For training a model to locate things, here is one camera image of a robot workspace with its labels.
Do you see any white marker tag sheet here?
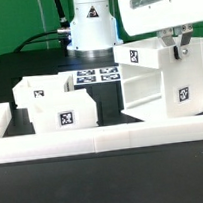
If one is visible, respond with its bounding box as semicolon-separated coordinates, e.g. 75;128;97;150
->
59;66;120;85

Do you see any white rear drawer tray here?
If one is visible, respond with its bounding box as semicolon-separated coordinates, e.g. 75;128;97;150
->
12;73;74;108

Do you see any thin grey cable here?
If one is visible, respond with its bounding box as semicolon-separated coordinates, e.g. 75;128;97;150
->
37;0;50;51

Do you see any white drawer cabinet box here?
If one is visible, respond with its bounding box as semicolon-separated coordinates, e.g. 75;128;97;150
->
114;37;203;121

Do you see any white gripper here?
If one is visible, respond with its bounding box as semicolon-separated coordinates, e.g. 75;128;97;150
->
118;0;203;60

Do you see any black cable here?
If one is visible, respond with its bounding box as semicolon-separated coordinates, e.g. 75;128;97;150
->
8;0;74;54

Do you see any white U-shaped fence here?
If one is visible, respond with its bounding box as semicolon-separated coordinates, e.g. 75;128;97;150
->
0;103;203;163

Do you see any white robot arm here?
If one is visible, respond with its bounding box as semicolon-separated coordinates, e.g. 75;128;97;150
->
68;0;203;59

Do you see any white front drawer tray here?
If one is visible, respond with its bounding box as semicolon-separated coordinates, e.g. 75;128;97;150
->
28;89;98;134

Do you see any white drawer tray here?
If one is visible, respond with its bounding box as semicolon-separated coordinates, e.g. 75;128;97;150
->
12;73;74;108
28;89;98;134

